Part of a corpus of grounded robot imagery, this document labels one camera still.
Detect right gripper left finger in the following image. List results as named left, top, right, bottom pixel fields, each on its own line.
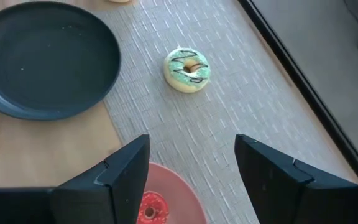
left=0, top=134, right=151, bottom=224

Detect dark blue plate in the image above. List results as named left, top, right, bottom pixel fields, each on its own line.
left=0, top=1, right=122, bottom=122

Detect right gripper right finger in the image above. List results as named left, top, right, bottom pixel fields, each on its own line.
left=234, top=134, right=358, bottom=224

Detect pink plate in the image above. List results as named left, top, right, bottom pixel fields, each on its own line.
left=140, top=161, right=208, bottom=224

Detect red glazed donut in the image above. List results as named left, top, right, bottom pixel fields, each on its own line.
left=135, top=190, right=170, bottom=224

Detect grey woven placemat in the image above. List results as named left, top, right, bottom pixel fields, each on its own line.
left=92, top=0, right=358, bottom=224

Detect green glazed donut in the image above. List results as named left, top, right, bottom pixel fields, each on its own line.
left=163, top=46, right=212, bottom=94

